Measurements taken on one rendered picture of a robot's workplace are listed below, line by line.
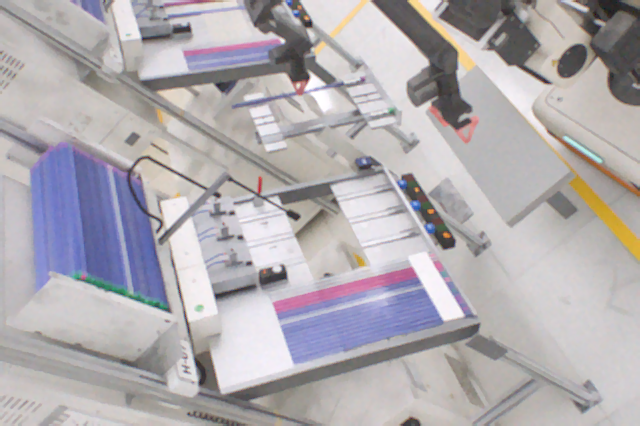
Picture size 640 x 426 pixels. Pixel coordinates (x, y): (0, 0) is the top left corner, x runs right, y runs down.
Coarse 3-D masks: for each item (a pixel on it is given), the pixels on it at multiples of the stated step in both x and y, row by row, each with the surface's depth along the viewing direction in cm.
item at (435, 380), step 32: (320, 256) 257; (352, 256) 253; (448, 352) 258; (320, 384) 233; (352, 384) 225; (384, 384) 217; (416, 384) 215; (448, 384) 236; (320, 416) 228; (352, 416) 220; (384, 416) 212; (416, 416) 215; (448, 416) 222
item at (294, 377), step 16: (416, 336) 188; (432, 336) 188; (448, 336) 191; (464, 336) 194; (352, 352) 184; (368, 352) 184; (384, 352) 186; (400, 352) 189; (416, 352) 191; (304, 368) 181; (320, 368) 182; (336, 368) 184; (352, 368) 186; (240, 384) 177; (256, 384) 177; (272, 384) 179; (288, 384) 182; (304, 384) 184
